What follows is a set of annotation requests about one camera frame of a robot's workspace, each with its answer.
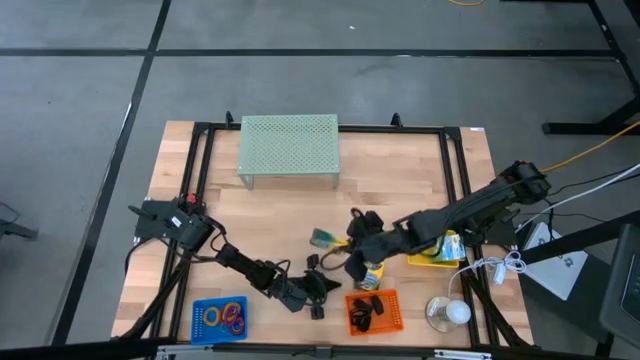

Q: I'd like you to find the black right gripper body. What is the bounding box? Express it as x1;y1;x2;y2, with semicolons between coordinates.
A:
360;223;412;265

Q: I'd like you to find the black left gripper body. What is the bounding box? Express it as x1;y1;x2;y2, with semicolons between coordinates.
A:
278;253;327;322

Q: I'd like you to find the yellow plastic basket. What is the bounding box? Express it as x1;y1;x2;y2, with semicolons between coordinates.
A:
406;228;468;270

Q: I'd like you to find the orange plastic basket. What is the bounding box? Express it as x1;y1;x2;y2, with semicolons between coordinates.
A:
344;288;405;337

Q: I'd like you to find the green white crayon box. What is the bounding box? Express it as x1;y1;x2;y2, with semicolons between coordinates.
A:
432;231;467;264

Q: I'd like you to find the green perforated metal shelf riser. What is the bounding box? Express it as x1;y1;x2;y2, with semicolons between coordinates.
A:
236;113;343;192

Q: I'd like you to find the blue plastic basket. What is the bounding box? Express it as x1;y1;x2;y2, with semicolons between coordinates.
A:
190;295;250;347

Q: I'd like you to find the black beam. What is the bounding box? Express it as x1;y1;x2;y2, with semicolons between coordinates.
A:
519;208;640;267

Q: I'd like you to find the dark grey cabinet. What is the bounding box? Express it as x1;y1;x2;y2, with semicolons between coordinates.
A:
598;222;640;347

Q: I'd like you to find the grey chair foot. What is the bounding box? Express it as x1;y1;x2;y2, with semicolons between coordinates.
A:
0;218;39;242

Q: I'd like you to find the white cable with adapter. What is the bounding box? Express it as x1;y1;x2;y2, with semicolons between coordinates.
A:
445;249;528;299

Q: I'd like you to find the black aluminium rig frame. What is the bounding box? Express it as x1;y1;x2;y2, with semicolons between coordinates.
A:
0;110;640;360

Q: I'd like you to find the yellow extension cable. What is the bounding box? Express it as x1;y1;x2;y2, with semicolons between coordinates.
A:
539;119;640;175

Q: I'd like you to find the black desk frame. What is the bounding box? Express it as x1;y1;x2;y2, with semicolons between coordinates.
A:
541;0;640;137

